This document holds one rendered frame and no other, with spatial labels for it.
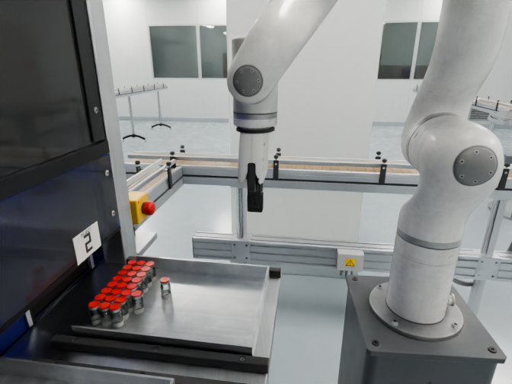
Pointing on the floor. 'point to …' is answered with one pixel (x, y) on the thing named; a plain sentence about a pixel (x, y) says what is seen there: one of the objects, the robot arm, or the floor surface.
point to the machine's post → (108, 108)
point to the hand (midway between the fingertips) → (255, 202)
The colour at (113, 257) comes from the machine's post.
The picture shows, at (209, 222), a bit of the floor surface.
